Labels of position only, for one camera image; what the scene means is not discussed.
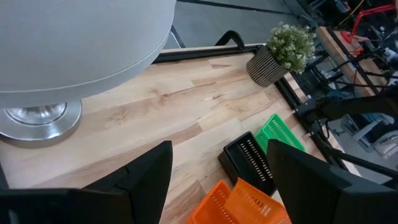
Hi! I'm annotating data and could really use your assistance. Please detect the black curved handle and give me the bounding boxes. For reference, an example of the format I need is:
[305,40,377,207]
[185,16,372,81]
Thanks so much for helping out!
[215,30,246,50]

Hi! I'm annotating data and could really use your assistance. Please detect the orange plastic basket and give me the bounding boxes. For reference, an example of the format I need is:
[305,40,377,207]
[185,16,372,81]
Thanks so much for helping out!
[224,177,292,224]
[185,180,239,224]

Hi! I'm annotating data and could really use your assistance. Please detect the black plastic basket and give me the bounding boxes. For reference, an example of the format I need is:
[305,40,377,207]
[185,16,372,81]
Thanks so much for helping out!
[217,131,277,197]

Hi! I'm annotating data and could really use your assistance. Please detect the black frame struts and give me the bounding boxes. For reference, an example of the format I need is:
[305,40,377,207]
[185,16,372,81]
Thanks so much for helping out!
[275,77,398,189]

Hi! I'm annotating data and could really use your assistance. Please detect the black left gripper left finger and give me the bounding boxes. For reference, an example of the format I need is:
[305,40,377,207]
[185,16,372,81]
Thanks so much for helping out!
[82,140,174,224]

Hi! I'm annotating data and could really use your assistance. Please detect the green plastic basket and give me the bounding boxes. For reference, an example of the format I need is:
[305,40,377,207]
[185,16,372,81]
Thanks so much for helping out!
[254,113,306,154]

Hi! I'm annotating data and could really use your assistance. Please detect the wooden workbench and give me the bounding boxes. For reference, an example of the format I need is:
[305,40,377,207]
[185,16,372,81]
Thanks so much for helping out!
[315,26,389,97]

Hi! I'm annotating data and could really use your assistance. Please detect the white shade table lamp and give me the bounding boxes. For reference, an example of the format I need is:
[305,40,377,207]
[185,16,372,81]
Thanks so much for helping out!
[0,0,177,142]

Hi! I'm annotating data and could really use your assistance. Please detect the black frame rail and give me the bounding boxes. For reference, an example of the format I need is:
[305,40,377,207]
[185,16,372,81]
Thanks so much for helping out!
[152,44,265,64]

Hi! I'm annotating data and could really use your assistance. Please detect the potted plant in ribbed pot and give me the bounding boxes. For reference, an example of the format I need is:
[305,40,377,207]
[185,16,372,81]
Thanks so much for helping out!
[246,21,317,88]

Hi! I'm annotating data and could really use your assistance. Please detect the grey floor equipment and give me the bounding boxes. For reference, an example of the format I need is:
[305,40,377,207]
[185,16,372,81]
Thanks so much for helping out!
[340,113,398,156]

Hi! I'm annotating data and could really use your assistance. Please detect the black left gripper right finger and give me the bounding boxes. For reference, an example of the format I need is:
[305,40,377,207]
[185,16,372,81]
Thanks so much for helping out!
[266,139,353,224]

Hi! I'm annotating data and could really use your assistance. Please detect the red equipment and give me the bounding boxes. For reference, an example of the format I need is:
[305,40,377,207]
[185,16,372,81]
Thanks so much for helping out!
[340,3,398,44]

